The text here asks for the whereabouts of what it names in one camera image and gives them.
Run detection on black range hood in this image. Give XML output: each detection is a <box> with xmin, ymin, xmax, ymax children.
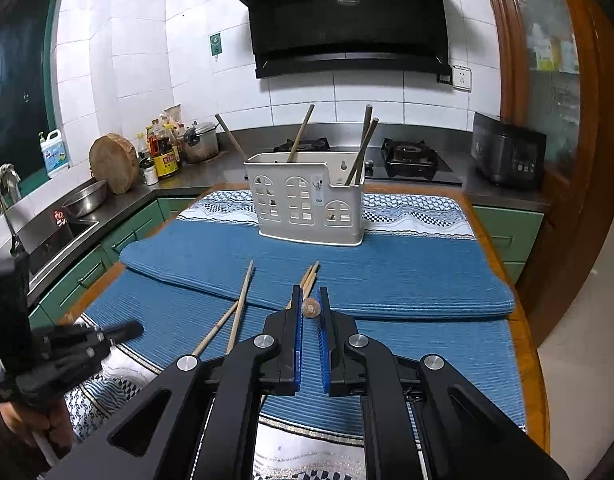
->
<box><xmin>218</xmin><ymin>0</ymin><xmax>456</xmax><ymax>80</ymax></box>

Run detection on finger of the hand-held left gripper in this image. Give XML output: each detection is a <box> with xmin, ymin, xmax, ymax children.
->
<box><xmin>16</xmin><ymin>344</ymin><xmax>112</xmax><ymax>412</ymax></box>
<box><xmin>34</xmin><ymin>322</ymin><xmax>144</xmax><ymax>354</ymax></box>

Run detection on steel kitchen sink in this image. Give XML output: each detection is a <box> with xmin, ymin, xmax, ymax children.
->
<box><xmin>17</xmin><ymin>215</ymin><xmax>100</xmax><ymax>281</ymax></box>

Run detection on steel pot with lid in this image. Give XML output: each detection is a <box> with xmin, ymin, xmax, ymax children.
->
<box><xmin>182</xmin><ymin>121</ymin><xmax>220</xmax><ymax>163</ymax></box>

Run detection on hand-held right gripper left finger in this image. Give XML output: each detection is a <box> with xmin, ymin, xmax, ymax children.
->
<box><xmin>44</xmin><ymin>285</ymin><xmax>304</xmax><ymax>480</ymax></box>

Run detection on green framed window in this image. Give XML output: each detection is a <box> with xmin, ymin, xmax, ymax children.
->
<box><xmin>0</xmin><ymin>0</ymin><xmax>62</xmax><ymax>196</ymax></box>

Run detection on black rice cooker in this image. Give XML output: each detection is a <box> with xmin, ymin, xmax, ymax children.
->
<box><xmin>470</xmin><ymin>111</ymin><xmax>547</xmax><ymax>191</ymax></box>

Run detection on cluster of condiment bottles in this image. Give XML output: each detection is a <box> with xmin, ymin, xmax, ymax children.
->
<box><xmin>134</xmin><ymin>105</ymin><xmax>188</xmax><ymax>186</ymax></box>

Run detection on round wooden cutting board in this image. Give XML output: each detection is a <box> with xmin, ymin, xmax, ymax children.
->
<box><xmin>89</xmin><ymin>133</ymin><xmax>140</xmax><ymax>195</ymax></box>

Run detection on steel bowl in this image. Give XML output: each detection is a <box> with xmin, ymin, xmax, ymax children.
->
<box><xmin>62</xmin><ymin>180</ymin><xmax>109</xmax><ymax>218</ymax></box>

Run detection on white plastic utensil holder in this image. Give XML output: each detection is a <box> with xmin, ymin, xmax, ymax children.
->
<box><xmin>243</xmin><ymin>151</ymin><xmax>366</xmax><ymax>247</ymax></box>

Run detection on white detergent jug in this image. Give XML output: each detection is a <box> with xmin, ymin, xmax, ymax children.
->
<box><xmin>39</xmin><ymin>129</ymin><xmax>70</xmax><ymax>178</ymax></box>

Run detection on folded blue patterned cloth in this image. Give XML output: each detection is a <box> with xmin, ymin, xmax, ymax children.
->
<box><xmin>119</xmin><ymin>191</ymin><xmax>516</xmax><ymax>322</ymax></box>

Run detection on long blue patterned cloth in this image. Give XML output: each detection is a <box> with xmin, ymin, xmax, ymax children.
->
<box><xmin>62</xmin><ymin>260</ymin><xmax>530</xmax><ymax>480</ymax></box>

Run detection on green kitchen cabinet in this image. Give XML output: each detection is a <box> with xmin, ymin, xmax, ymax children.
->
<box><xmin>0</xmin><ymin>197</ymin><xmax>203</xmax><ymax>356</ymax></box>
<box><xmin>472</xmin><ymin>205</ymin><xmax>545</xmax><ymax>286</ymax></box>

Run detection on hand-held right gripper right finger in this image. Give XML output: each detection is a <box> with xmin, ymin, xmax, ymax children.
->
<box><xmin>319</xmin><ymin>286</ymin><xmax>570</xmax><ymax>480</ymax></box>

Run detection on person's left hand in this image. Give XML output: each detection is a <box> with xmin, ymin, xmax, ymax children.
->
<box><xmin>0</xmin><ymin>400</ymin><xmax>75</xmax><ymax>461</ymax></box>

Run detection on black gas cooktop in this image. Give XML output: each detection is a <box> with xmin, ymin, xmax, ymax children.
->
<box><xmin>272</xmin><ymin>137</ymin><xmax>463</xmax><ymax>186</ymax></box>

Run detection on steel sink faucet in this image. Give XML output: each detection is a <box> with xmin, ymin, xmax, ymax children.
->
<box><xmin>0</xmin><ymin>162</ymin><xmax>25</xmax><ymax>258</ymax></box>

